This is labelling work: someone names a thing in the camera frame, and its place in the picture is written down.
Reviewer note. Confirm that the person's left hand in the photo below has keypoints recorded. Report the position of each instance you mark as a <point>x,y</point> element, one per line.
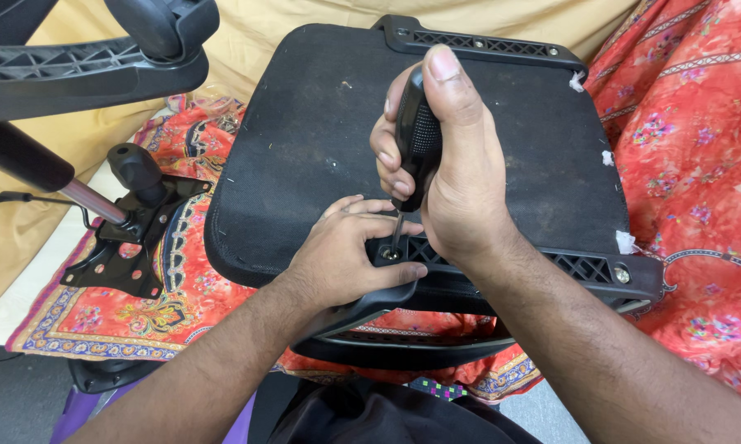
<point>330,262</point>

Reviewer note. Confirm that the person's right hand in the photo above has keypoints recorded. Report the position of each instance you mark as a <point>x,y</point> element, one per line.
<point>456,166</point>

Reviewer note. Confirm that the black plastic chair armrest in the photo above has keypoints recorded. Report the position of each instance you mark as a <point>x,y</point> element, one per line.
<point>487,43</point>
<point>469,308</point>

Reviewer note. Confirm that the silver screw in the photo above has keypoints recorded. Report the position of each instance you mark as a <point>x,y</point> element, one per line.
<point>390,253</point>
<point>622,274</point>

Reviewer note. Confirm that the black office chair seat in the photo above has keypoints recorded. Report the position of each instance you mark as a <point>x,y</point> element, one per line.
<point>345,135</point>

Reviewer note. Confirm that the person's black trousers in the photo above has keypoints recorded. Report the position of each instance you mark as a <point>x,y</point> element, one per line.
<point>395,419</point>

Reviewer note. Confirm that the clear plastic bag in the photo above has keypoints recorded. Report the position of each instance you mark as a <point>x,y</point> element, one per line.
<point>219,111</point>

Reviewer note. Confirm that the black metal tilt mechanism plate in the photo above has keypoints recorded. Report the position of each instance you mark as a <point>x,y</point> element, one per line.
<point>133,240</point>

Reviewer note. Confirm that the red floral patterned cloth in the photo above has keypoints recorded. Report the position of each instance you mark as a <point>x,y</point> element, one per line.
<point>684,185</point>

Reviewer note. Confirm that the yellow bed sheet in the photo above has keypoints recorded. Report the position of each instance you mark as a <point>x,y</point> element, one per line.
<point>68,154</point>

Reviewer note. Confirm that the chair gas lift cylinder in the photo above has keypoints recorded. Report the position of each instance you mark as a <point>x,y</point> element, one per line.
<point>31,163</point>

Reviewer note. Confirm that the black chair wheel base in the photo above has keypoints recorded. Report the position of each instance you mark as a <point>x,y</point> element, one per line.
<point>87,55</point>

